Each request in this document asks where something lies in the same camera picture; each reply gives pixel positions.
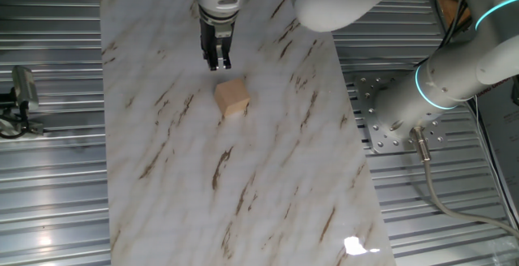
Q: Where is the white brown marble pattern board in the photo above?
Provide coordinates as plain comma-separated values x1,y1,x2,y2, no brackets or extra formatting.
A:
98,0,397,266

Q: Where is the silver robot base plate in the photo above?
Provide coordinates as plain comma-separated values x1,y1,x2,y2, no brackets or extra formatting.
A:
355,75,447,154

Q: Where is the small wooden cube block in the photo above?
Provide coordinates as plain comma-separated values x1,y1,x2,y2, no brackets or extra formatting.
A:
213,78,251,118

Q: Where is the grey cable with metal connector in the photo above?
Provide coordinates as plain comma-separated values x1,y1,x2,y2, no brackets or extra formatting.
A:
409,127,519,241

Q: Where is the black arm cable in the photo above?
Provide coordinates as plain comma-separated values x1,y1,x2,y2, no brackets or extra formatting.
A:
415,0,480,68

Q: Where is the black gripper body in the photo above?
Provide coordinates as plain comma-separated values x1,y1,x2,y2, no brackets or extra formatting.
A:
199,18,236,54

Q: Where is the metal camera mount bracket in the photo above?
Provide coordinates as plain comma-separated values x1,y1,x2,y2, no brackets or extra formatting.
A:
0,111,45,138

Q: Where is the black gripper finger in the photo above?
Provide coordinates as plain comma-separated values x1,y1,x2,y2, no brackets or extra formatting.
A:
218,46,233,71
202,49,221,71

